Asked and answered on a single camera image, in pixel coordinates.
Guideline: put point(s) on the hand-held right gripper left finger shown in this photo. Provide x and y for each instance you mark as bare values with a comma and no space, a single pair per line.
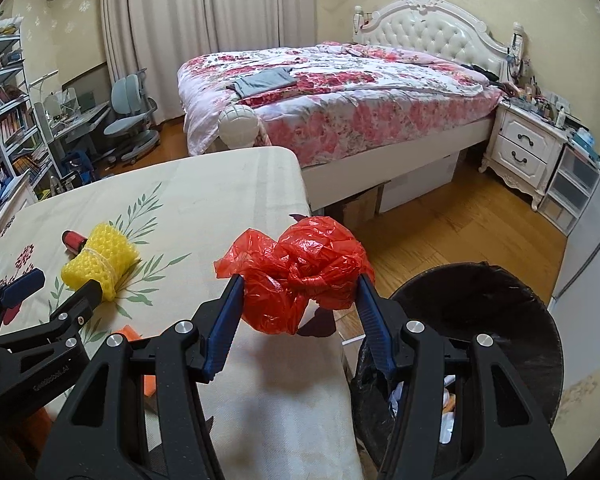
225,330

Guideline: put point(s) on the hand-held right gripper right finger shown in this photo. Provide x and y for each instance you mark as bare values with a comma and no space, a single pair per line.
375,330

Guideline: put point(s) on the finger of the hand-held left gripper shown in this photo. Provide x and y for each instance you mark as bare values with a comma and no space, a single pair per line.
22,282
77,305

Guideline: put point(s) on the yellow foam fruit net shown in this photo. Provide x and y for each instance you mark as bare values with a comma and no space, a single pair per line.
100,260

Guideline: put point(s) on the red plastic bag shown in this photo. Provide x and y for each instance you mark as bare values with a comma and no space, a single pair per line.
305,270

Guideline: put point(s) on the black lined trash bin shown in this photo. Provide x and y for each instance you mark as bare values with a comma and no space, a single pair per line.
480,320

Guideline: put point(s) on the orange fuzzy cloth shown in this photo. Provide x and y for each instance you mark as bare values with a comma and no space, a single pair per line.
41,420

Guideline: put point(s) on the red cylinder with black cap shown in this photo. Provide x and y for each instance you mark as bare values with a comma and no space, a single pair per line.
72,240

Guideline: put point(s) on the orange foam fruit net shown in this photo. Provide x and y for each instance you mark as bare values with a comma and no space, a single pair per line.
149,385

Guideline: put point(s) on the white crumpled paper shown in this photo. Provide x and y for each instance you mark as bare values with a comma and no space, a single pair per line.
445,417

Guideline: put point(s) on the brown cardboard box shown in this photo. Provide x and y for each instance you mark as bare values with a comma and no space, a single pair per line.
362,207

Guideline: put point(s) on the blue crate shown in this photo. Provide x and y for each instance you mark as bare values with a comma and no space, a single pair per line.
77,166

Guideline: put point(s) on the white cardboard box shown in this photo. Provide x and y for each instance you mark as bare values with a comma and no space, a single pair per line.
417,182

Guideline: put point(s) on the grey study desk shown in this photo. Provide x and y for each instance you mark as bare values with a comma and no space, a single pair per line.
77,120

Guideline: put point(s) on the white bookshelf with books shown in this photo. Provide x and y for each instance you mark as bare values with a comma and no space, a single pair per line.
5,110

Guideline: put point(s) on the grey swivel chair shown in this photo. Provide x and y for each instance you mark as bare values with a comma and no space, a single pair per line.
130,110

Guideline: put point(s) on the white carved nightstand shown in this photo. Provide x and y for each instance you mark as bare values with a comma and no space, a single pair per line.
522,147

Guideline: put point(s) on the pink floral quilt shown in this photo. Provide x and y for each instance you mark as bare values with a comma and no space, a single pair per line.
360,95

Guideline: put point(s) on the clear plastic drawer unit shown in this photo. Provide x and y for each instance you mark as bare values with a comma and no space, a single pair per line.
572,185

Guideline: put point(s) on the grey folded cloth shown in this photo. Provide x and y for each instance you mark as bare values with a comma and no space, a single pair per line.
262,81

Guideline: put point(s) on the cluster of small bottles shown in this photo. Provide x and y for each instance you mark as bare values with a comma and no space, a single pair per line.
545,102

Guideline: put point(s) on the white bed with tufted headboard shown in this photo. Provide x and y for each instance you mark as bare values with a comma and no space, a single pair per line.
430,30

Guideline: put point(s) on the beige curtain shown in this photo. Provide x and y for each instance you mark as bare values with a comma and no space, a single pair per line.
205,10

